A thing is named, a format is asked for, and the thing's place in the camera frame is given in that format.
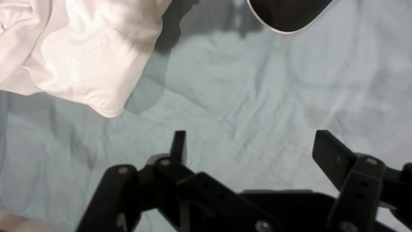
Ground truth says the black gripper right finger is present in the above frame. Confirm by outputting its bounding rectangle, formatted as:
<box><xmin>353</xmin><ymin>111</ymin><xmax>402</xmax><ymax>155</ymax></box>
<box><xmin>312</xmin><ymin>129</ymin><xmax>412</xmax><ymax>232</ymax></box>

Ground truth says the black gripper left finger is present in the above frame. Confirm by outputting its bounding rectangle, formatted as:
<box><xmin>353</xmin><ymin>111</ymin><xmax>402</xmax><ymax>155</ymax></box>
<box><xmin>76</xmin><ymin>129</ymin><xmax>281</xmax><ymax>232</ymax></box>

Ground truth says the white clothing piece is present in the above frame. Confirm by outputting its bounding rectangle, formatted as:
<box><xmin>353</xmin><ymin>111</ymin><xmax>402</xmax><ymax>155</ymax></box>
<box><xmin>0</xmin><ymin>0</ymin><xmax>174</xmax><ymax>120</ymax></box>

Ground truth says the light blue bed sheet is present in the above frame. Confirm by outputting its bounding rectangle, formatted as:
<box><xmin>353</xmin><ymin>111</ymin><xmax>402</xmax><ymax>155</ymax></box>
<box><xmin>0</xmin><ymin>0</ymin><xmax>412</xmax><ymax>232</ymax></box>

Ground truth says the navy blue garment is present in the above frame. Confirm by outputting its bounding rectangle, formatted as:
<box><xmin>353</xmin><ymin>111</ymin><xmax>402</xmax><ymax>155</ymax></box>
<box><xmin>246</xmin><ymin>0</ymin><xmax>335</xmax><ymax>35</ymax></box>

